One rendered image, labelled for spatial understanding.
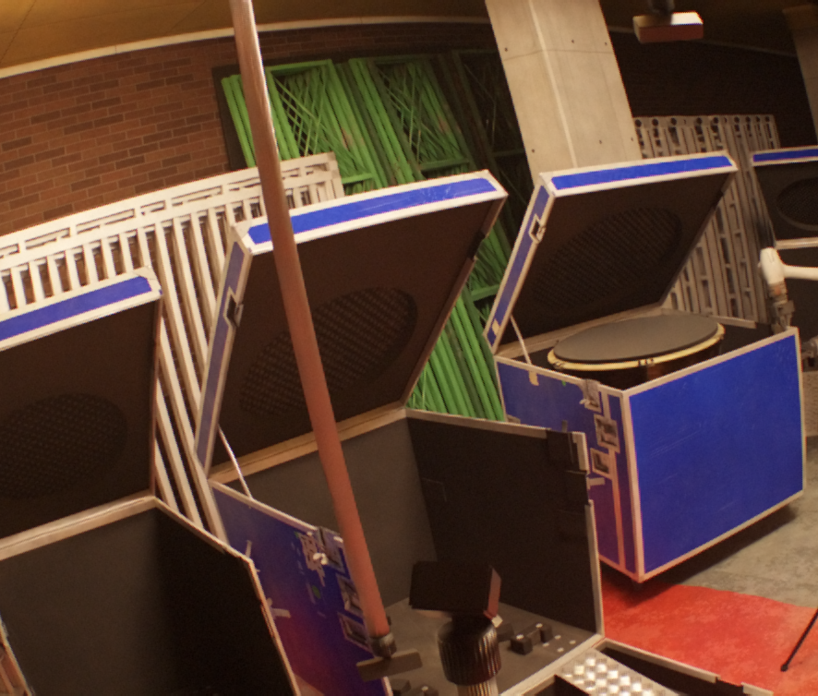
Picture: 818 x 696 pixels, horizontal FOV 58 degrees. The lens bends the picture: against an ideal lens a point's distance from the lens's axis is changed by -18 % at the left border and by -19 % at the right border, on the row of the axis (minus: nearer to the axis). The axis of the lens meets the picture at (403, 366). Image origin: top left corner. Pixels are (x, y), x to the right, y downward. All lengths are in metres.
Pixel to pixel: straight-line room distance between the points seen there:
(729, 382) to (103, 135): 3.80
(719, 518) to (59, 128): 4.20
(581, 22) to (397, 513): 2.85
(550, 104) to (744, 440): 2.03
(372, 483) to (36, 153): 2.90
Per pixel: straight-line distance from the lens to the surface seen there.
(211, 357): 2.68
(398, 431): 3.46
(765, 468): 3.70
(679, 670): 2.85
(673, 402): 3.25
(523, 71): 4.57
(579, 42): 4.74
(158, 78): 5.46
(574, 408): 3.48
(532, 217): 3.40
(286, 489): 3.25
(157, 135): 5.36
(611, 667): 2.90
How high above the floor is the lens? 1.78
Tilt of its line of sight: 11 degrees down
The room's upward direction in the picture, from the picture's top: 12 degrees counter-clockwise
